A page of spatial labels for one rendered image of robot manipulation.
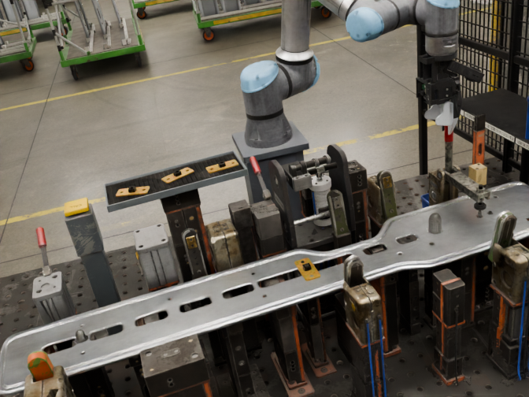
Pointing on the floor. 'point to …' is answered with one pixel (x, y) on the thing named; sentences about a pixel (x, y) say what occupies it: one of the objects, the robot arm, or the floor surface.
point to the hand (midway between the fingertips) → (449, 127)
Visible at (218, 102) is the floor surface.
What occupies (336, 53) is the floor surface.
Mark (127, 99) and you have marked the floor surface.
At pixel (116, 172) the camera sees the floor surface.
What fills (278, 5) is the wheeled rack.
